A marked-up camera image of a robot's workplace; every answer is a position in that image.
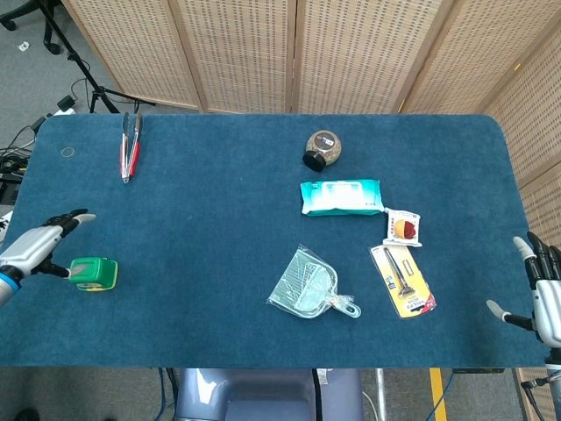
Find red-handled metal kitchen tongs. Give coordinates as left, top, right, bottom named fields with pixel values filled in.
left=119, top=111, right=144, bottom=184

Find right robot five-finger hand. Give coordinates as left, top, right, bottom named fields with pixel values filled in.
left=486, top=231, right=561, bottom=357

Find woven wooden folding screen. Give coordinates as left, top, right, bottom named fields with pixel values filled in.
left=60, top=0, right=561, bottom=421

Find razor on yellow card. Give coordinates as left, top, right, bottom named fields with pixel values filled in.
left=370, top=244, right=438, bottom=319

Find white snack packet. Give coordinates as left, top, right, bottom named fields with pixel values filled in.
left=382, top=207, right=424, bottom=248

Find clear dustpan in plastic bag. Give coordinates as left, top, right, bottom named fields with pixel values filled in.
left=266, top=244, right=363, bottom=320

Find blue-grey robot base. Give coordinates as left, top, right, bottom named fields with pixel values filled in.
left=174, top=367, right=366, bottom=421

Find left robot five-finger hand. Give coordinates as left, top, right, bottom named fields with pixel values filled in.
left=0, top=208, right=97, bottom=282

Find blue carpet table mat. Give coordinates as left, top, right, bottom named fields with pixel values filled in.
left=0, top=112, right=554, bottom=369

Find yellow and green plastic container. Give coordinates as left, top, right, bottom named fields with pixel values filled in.
left=68, top=257, right=119, bottom=292

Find black tripod stand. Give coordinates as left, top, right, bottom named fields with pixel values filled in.
left=37, top=0, right=157, bottom=115

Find teal white wet wipes pack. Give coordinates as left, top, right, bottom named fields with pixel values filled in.
left=300, top=178, right=386, bottom=218

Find metal table leg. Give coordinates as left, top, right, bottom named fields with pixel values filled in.
left=375, top=367, right=389, bottom=421

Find glass spice jar black lid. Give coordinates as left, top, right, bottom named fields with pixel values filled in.
left=301, top=129, right=344, bottom=173

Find tangle of black cables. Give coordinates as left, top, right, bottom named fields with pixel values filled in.
left=0, top=114, right=49, bottom=207

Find black office chair base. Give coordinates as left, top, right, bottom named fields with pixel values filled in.
left=0, top=0, right=62, bottom=56

